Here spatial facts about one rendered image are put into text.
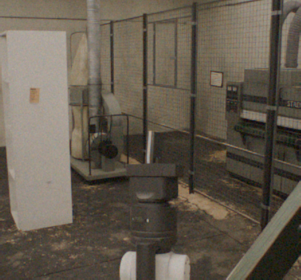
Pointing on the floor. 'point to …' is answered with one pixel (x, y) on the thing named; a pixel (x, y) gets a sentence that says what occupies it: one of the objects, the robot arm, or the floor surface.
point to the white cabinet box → (36, 127)
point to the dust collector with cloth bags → (94, 124)
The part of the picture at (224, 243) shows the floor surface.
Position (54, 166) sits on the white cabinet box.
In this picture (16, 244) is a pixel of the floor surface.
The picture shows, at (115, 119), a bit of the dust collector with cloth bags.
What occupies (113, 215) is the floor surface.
